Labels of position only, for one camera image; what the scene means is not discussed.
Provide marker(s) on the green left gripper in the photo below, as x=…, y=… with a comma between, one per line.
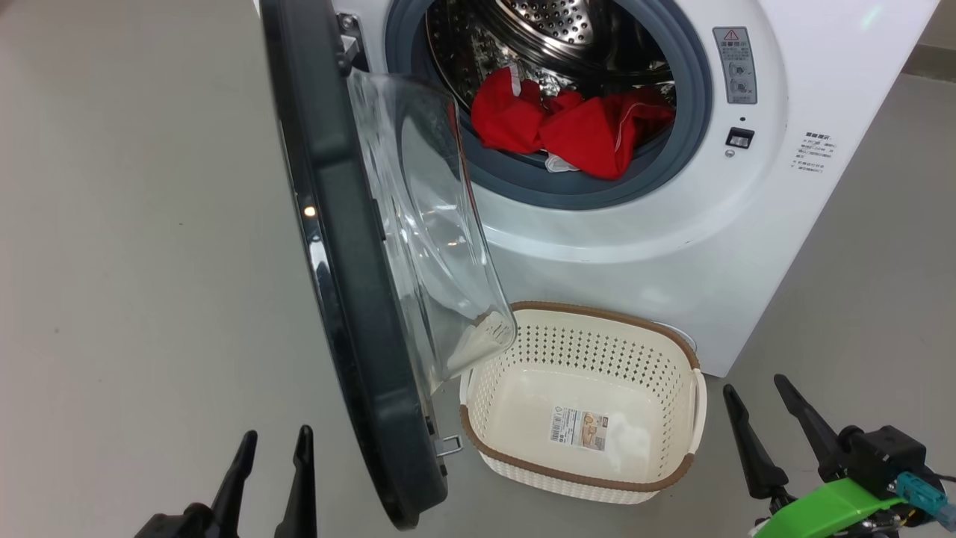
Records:
x=183, y=523

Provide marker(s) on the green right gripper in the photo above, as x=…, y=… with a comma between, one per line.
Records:
x=821, y=512

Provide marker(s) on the black round washer door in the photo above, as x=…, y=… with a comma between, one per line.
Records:
x=351, y=261

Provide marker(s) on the red garment white trim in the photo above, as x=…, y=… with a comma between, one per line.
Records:
x=597, y=134
x=508, y=112

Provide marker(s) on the white front-load washing machine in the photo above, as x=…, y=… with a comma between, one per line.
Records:
x=672, y=246

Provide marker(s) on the cream basket brown rim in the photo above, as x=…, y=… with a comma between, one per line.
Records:
x=523, y=403

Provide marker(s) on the stainless steel washing machine drum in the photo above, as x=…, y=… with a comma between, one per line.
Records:
x=553, y=22

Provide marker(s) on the paper product label sticker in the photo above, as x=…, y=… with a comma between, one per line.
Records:
x=579, y=429

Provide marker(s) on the grey warning sticker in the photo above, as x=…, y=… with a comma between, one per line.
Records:
x=736, y=67

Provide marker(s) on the grey skirting board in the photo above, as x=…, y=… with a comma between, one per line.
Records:
x=933, y=63

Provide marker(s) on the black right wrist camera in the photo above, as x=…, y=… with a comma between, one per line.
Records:
x=889, y=456

